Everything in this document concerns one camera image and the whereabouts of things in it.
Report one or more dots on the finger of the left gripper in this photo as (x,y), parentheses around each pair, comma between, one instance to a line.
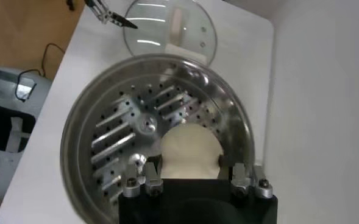
(118,20)

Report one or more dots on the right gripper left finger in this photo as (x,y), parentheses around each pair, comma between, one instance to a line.
(153,182)

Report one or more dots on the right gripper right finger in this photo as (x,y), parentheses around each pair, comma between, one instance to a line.
(240,182)

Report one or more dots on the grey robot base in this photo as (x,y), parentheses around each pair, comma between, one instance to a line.
(2,91)

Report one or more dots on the round glass lid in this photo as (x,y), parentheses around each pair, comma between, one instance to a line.
(154,30)

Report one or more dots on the white steamed baozi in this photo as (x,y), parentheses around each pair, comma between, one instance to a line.
(191,149)

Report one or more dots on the perforated steel steamer basket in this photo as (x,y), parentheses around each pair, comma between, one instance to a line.
(121,121)

